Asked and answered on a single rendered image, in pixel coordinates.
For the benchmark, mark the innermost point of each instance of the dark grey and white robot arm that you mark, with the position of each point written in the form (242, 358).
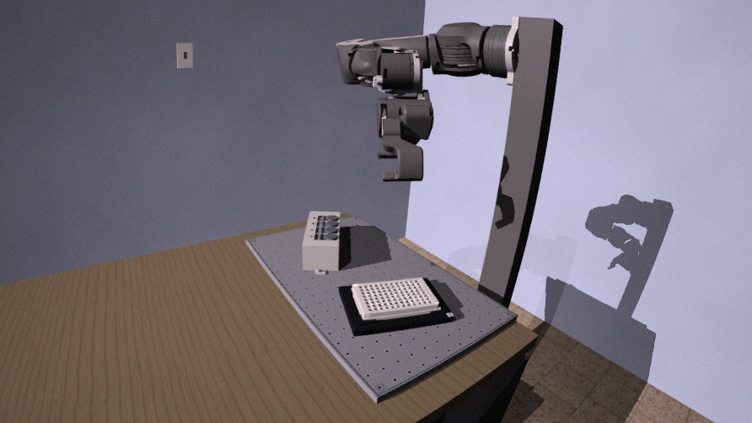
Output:
(457, 44)

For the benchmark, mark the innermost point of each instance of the white push button panel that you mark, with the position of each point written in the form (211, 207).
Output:
(320, 246)

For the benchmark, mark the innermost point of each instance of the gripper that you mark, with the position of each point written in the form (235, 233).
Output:
(414, 117)

